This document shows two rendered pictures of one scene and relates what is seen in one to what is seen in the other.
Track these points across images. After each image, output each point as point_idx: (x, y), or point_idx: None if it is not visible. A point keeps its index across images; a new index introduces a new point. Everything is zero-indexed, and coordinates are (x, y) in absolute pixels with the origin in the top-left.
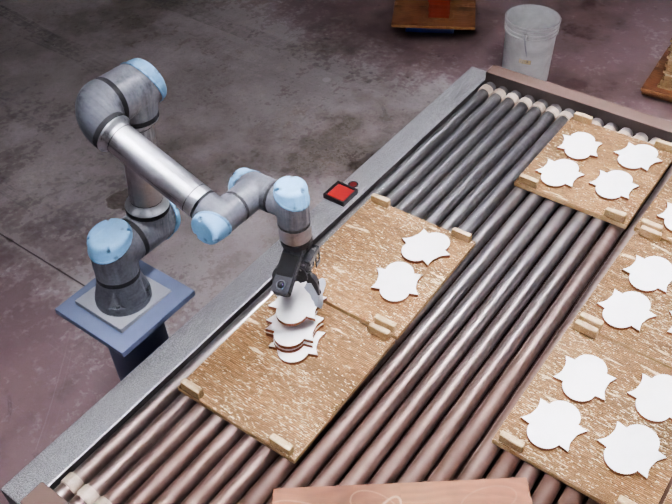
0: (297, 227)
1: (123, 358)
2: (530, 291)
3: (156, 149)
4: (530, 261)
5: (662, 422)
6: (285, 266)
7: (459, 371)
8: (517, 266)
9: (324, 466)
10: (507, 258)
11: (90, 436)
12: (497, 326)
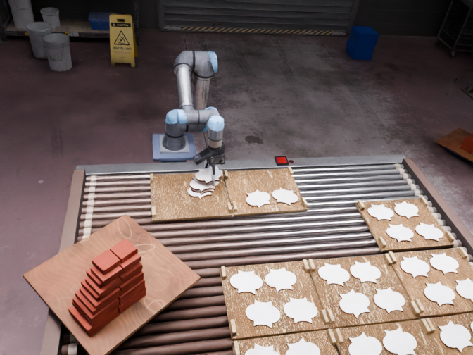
0: (211, 137)
1: None
2: (306, 240)
3: (187, 82)
4: (322, 232)
5: (288, 318)
6: (203, 152)
7: (241, 241)
8: (313, 229)
9: None
10: (314, 224)
11: (112, 170)
12: (275, 240)
